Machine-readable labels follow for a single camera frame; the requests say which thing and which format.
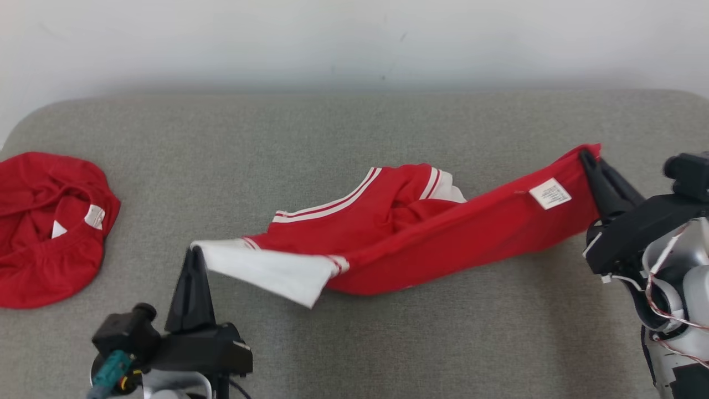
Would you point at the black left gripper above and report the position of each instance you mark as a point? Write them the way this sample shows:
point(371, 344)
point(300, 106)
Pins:
point(199, 352)

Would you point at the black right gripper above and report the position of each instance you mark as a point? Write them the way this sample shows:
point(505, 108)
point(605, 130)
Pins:
point(637, 238)

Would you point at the red shorts white stripe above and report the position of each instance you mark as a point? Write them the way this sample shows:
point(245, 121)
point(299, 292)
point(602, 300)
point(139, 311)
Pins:
point(50, 255)

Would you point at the red shirt white stripes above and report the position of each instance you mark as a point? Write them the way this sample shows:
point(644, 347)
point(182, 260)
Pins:
point(443, 238)

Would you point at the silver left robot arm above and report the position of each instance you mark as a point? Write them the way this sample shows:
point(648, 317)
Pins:
point(166, 388)

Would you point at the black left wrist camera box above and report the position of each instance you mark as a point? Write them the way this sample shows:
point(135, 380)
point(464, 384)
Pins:
point(124, 332)

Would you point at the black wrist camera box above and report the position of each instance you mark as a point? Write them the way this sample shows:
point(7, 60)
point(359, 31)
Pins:
point(124, 332)
point(692, 174)

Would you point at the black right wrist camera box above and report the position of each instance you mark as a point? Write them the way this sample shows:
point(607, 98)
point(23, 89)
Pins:
point(692, 174)

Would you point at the teal left camera connector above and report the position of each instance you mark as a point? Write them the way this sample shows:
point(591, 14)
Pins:
point(111, 370)

